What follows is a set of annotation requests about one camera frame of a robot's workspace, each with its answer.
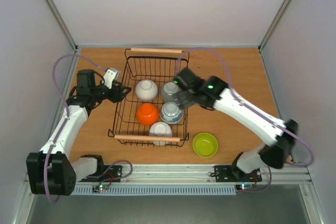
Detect grey slotted cable duct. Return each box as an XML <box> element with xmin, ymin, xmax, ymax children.
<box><xmin>72</xmin><ymin>185</ymin><xmax>236</xmax><ymax>196</ymax></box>

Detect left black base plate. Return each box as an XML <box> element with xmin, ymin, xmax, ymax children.
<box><xmin>74</xmin><ymin>164</ymin><xmax>123</xmax><ymax>183</ymax></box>

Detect white bowl orange outside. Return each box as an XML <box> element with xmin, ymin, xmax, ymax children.
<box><xmin>135</xmin><ymin>103</ymin><xmax>160</xmax><ymax>126</ymax></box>

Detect white ribbed bowl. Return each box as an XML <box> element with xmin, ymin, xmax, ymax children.
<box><xmin>135</xmin><ymin>79</ymin><xmax>158</xmax><ymax>102</ymax></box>

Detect right small circuit board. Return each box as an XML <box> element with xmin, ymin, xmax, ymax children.
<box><xmin>235</xmin><ymin>183</ymin><xmax>256</xmax><ymax>191</ymax></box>

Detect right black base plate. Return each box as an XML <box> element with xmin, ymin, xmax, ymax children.
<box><xmin>210</xmin><ymin>165</ymin><xmax>262</xmax><ymax>183</ymax></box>

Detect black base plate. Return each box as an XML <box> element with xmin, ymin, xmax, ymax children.
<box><xmin>210</xmin><ymin>165</ymin><xmax>262</xmax><ymax>183</ymax></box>
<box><xmin>74</xmin><ymin>164</ymin><xmax>123</xmax><ymax>183</ymax></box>

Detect green plastic bowl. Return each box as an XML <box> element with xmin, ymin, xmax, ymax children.
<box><xmin>192</xmin><ymin>132</ymin><xmax>218</xmax><ymax>158</ymax></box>

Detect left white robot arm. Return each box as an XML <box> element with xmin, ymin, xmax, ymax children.
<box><xmin>26</xmin><ymin>68</ymin><xmax>131</xmax><ymax>196</ymax></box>

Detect grey dotted bowl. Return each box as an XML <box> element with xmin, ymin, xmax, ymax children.
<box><xmin>161</xmin><ymin>82</ymin><xmax>181</xmax><ymax>102</ymax></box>

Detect small circuit board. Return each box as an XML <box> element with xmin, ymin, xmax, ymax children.
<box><xmin>235</xmin><ymin>183</ymin><xmax>256</xmax><ymax>191</ymax></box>
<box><xmin>92</xmin><ymin>184</ymin><xmax>109</xmax><ymax>193</ymax></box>

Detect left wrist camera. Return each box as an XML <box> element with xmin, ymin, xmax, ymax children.
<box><xmin>103</xmin><ymin>68</ymin><xmax>121</xmax><ymax>89</ymax></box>

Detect left small circuit board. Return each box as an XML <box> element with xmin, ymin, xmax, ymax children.
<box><xmin>92</xmin><ymin>184</ymin><xmax>109</xmax><ymax>193</ymax></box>

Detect blue floral white bowl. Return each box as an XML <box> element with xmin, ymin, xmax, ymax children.
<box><xmin>160</xmin><ymin>102</ymin><xmax>184</xmax><ymax>125</ymax></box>

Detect small white bowl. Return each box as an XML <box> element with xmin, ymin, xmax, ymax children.
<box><xmin>149</xmin><ymin>122</ymin><xmax>173</xmax><ymax>137</ymax></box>

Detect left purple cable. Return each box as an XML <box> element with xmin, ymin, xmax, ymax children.
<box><xmin>43</xmin><ymin>54</ymin><xmax>107</xmax><ymax>204</ymax></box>

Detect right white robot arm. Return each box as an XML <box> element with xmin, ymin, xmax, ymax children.
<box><xmin>173</xmin><ymin>68</ymin><xmax>298</xmax><ymax>182</ymax></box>

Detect black wire dish rack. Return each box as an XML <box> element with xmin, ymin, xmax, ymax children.
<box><xmin>108</xmin><ymin>48</ymin><xmax>190</xmax><ymax>138</ymax></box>

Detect aluminium mounting rail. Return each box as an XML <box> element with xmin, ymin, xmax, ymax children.
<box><xmin>25</xmin><ymin>163</ymin><xmax>313</xmax><ymax>184</ymax></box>

